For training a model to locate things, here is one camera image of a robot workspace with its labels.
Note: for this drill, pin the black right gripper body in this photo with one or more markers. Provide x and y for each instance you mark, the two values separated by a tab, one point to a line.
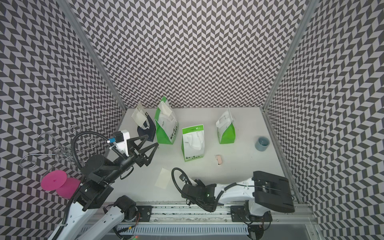
200	184

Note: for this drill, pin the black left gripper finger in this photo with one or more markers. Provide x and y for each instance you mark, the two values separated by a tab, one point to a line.
136	144
146	155

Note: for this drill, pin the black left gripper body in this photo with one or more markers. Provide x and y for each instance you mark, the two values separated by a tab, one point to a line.
126	162

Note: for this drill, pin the navy and cream tote bag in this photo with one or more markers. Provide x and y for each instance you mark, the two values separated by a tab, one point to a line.
146	125

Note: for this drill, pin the green white tea bag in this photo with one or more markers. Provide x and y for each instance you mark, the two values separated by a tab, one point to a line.
166	123
193	142
225	128

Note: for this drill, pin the pink stapler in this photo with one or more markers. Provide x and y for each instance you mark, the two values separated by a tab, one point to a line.
219	159

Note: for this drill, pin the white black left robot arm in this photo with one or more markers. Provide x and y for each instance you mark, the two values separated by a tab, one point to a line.
99	173

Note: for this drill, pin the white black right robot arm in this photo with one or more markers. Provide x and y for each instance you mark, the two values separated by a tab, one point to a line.
262	193

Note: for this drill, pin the pink plastic disc spool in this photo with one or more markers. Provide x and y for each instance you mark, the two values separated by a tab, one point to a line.
59	182

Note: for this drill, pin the blue-grey ceramic cup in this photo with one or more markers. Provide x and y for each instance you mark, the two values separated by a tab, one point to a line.
262	144

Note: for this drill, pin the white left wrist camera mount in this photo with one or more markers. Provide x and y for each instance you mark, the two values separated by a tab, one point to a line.
119	141

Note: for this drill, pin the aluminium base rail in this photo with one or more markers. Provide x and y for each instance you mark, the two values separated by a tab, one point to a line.
179	219

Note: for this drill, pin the silver wire rack stand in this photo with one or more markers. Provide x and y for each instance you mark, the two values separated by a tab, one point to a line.
61	153

